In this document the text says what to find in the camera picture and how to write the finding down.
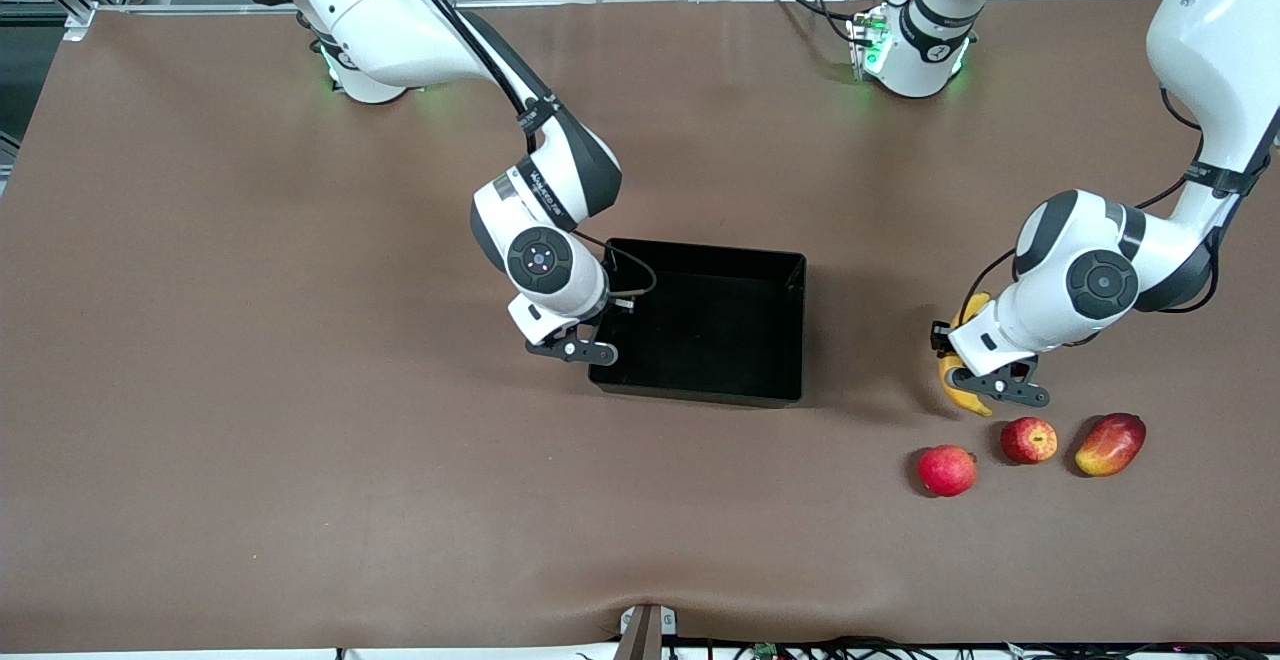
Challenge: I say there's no black plastic box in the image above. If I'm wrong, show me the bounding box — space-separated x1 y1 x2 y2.
588 238 808 407

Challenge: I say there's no metal table clamp bracket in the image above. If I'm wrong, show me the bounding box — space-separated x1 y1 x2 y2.
618 604 679 660

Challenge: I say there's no red yellow apple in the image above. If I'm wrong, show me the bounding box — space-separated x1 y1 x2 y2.
1001 417 1059 465

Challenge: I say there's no round red apple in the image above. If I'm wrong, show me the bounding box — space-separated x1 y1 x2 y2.
917 444 978 498

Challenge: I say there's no silver table edge rail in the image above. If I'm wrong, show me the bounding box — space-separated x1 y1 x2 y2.
62 0 1166 19

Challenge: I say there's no red yellow mango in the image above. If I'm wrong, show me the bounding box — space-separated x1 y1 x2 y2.
1074 413 1147 478

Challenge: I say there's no yellow banana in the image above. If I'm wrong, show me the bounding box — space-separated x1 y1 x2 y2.
938 292 996 418

